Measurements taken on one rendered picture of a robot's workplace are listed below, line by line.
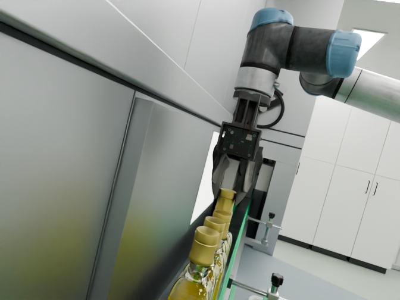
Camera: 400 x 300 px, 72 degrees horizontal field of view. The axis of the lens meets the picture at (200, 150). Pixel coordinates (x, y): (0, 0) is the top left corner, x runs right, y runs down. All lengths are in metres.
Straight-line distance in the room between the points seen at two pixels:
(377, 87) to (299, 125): 0.92
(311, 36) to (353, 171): 3.97
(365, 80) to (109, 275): 0.57
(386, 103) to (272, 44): 0.25
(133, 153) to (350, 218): 4.24
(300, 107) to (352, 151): 2.94
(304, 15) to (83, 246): 1.51
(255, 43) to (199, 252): 0.36
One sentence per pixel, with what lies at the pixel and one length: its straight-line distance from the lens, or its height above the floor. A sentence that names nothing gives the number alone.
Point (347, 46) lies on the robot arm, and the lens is 0.52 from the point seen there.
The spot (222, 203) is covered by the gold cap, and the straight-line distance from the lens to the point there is 0.56.
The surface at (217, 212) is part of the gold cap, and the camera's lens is 0.51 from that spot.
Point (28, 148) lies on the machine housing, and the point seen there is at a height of 1.24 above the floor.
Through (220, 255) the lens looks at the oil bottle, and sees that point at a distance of 0.53.
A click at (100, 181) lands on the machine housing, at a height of 1.20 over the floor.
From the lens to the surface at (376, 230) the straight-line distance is 4.66.
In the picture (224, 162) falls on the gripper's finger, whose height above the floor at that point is 1.25.
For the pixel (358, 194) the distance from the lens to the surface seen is 4.50.
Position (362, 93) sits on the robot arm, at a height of 1.44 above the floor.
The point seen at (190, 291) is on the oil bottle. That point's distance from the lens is 0.42.
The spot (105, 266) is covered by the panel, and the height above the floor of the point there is 1.07.
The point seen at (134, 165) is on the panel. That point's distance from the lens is 0.41.
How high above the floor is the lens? 1.30
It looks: 4 degrees down
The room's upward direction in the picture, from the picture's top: 14 degrees clockwise
